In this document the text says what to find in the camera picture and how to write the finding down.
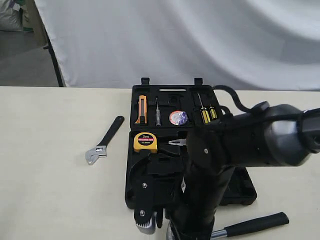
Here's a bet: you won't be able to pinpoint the long yellow black screwdriver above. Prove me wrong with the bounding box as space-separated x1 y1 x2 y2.
197 92 211 124

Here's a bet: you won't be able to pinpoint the orange utility knife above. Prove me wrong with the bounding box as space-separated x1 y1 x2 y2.
135 95 147 124

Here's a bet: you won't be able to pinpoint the short yellow black screwdriver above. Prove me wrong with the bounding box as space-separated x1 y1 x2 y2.
207 95 218 121

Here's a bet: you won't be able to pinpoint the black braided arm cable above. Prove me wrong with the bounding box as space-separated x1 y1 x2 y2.
212 84 320 121

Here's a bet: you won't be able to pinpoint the clear test pen screwdriver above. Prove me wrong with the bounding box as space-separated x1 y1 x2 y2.
155 97 162 126

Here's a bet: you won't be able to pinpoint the orange handled pliers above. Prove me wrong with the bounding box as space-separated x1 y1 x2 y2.
168 139 187 146

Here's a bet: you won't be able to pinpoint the black plastic tool case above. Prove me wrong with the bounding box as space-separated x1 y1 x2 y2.
123 77 258 210

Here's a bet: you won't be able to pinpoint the white sack in background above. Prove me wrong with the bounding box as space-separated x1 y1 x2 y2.
0 0 23 32

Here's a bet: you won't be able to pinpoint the black backdrop stand pole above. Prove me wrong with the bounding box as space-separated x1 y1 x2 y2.
33 0 65 88

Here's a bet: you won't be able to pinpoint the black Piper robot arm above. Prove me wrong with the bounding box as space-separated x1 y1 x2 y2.
168 104 320 240

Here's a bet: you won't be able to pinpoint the wrist camera with black bracket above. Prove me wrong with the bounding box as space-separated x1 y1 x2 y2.
134 175 163 235

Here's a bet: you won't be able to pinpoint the white backdrop cloth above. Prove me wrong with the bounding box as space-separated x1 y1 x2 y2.
35 0 320 91

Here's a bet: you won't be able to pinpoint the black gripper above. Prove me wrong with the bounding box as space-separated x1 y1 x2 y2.
166 164 235 240

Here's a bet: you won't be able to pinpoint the yellow tape measure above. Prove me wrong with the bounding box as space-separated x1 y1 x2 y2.
133 132 158 154

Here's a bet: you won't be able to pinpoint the claw hammer black grip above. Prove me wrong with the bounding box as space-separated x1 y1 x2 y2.
165 211 290 240

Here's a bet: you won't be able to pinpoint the black electrical tape roll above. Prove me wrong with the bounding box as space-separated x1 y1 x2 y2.
169 110 189 126

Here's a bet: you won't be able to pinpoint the adjustable wrench black handle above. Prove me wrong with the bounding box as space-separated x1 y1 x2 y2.
85 115 125 165

